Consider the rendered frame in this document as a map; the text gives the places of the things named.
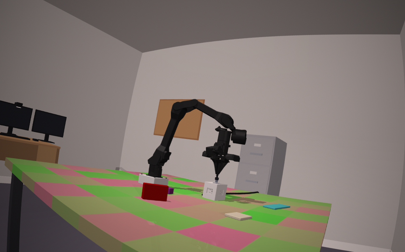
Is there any beige flat rectangular slab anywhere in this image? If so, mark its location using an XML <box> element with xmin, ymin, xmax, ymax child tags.
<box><xmin>225</xmin><ymin>212</ymin><xmax>252</xmax><ymax>221</ymax></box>

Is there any light blue rectangular block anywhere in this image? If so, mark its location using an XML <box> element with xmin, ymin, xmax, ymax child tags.
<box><xmin>263</xmin><ymin>204</ymin><xmax>290</xmax><ymax>210</ymax></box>

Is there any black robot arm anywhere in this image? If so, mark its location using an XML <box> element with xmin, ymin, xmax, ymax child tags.
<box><xmin>148</xmin><ymin>99</ymin><xmax>247</xmax><ymax>178</ymax></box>

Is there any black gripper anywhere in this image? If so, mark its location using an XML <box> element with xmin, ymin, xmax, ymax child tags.
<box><xmin>202</xmin><ymin>140</ymin><xmax>240</xmax><ymax>175</ymax></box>

